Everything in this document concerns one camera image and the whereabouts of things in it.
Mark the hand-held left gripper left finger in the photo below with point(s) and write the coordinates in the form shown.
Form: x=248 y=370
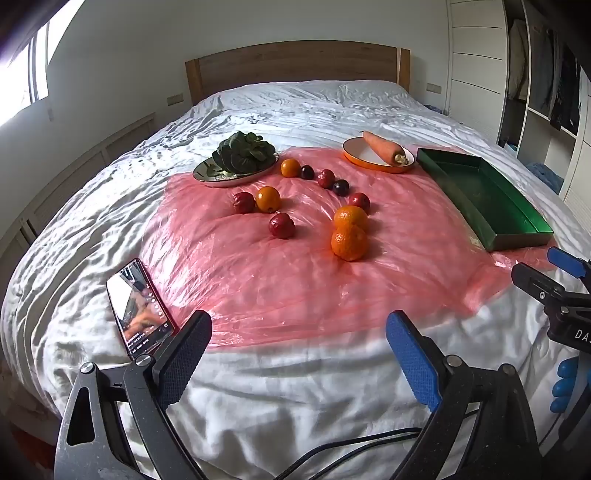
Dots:
x=184 y=364

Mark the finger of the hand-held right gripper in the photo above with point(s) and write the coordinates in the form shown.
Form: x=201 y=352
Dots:
x=535 y=284
x=565 y=261

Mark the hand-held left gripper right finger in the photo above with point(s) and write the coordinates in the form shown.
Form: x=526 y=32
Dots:
x=411 y=355

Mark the green metal tray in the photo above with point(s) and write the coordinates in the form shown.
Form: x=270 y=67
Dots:
x=485 y=198

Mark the large orange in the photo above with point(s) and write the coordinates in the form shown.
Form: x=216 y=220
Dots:
x=351 y=215
x=349 y=242

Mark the red apple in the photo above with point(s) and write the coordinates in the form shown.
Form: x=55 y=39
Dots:
x=282 y=225
x=326 y=178
x=244 y=202
x=359 y=201

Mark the dark purple plum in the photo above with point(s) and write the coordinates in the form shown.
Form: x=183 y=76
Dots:
x=341 y=187
x=307 y=172

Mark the small orange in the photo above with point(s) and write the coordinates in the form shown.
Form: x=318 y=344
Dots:
x=290 y=167
x=268 y=198

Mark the person's right hand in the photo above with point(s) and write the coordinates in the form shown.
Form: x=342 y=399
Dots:
x=565 y=374

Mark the smartphone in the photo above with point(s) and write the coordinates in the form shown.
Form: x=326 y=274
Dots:
x=138 y=309

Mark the blue fluffy cloth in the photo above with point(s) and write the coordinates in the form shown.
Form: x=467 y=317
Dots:
x=547 y=175

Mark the pink plastic sheet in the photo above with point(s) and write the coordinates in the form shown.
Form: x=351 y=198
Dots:
x=258 y=277

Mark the white bed sheet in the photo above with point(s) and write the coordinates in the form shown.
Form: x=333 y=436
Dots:
x=300 y=387

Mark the light blue bag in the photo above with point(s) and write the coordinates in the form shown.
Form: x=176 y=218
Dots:
x=510 y=147

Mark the silver plate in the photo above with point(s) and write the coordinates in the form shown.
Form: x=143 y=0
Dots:
x=217 y=177

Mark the row of hanging clothes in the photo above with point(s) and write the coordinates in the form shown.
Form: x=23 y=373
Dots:
x=549 y=69

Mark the bedside table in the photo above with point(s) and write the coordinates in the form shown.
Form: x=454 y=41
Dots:
x=438 y=110

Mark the carrot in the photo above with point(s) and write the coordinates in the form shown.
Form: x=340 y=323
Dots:
x=381 y=146

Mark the orange rimmed white plate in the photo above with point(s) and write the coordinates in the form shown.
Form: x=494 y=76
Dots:
x=360 y=152

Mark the white panelled low cabinet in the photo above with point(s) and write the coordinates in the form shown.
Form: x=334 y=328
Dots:
x=69 y=184

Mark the green bok choy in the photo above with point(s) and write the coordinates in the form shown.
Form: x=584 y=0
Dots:
x=242 y=152

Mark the white wardrobe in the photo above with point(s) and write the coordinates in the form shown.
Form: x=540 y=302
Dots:
x=480 y=46

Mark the wooden headboard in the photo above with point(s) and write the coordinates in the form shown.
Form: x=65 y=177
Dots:
x=295 y=64

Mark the window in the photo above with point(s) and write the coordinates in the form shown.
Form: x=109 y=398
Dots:
x=32 y=69

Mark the wall socket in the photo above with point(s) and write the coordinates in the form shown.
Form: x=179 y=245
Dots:
x=434 y=87
x=175 y=98

